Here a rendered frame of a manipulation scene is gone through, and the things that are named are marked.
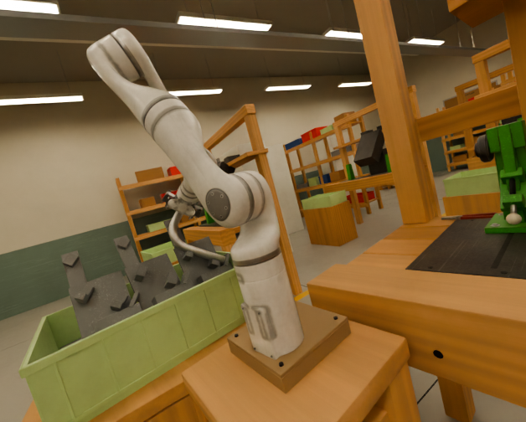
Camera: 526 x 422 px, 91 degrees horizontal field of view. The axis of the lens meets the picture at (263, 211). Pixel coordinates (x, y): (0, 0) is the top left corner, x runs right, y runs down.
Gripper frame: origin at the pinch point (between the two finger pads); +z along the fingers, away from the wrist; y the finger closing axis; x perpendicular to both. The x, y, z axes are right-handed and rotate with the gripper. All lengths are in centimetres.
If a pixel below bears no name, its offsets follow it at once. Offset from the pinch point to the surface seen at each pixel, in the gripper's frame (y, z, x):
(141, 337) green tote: -5.3, -18.6, 44.7
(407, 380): -48, -58, 41
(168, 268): -5.7, 4.9, 20.4
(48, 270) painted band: 179, 599, -48
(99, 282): 12.4, 6.1, 32.3
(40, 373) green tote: 10, -20, 56
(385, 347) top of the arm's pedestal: -41, -59, 37
